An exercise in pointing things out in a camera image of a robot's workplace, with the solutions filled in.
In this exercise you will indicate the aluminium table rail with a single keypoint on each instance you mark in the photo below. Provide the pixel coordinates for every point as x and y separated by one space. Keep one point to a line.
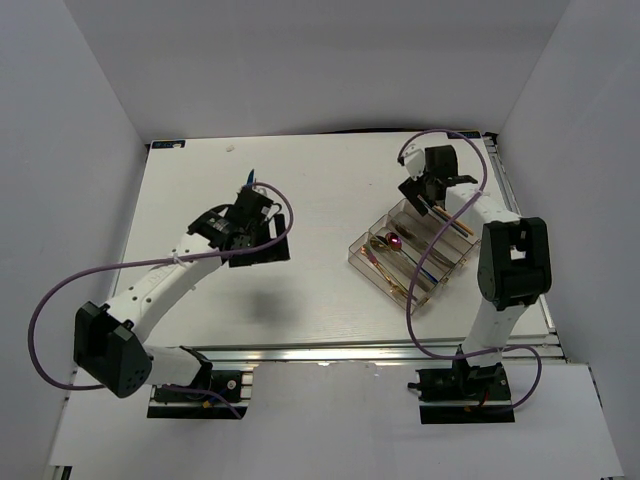
235 357

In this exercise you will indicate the blue corner sticker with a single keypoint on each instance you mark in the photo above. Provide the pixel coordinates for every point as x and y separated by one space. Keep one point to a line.
468 134
168 144

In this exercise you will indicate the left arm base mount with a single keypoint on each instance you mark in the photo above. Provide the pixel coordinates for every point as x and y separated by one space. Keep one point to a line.
222 393

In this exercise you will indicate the black spoon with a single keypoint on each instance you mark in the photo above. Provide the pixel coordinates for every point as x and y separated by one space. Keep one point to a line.
379 246

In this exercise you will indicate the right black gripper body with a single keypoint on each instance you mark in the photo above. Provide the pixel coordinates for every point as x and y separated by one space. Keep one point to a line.
427 179

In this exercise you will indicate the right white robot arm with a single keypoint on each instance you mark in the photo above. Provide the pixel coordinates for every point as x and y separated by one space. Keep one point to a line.
514 266

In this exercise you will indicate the left blue corner sticker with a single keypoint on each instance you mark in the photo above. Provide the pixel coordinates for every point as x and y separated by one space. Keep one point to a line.
168 144

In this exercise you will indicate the clear four-slot utensil organizer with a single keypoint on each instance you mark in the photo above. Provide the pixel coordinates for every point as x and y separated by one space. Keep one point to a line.
443 259

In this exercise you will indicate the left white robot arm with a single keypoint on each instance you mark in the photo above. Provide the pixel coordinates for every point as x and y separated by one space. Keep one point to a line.
110 340

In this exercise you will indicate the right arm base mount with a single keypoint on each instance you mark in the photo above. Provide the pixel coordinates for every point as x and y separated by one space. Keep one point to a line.
463 394

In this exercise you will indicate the blue chopstick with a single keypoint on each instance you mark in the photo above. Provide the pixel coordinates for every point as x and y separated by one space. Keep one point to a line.
443 215

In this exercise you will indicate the gold fork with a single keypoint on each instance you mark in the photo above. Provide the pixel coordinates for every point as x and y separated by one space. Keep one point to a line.
394 284

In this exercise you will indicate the orange chopstick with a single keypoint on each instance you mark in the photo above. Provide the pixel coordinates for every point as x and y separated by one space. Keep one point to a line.
455 220

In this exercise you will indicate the blue knife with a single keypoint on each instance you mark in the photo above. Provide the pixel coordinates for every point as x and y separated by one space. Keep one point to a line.
250 181

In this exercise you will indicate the right blue corner sticker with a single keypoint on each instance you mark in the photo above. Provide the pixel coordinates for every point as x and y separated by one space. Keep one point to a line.
468 134

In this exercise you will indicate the iridescent purple spoon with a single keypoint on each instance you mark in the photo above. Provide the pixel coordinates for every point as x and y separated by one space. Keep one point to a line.
396 245

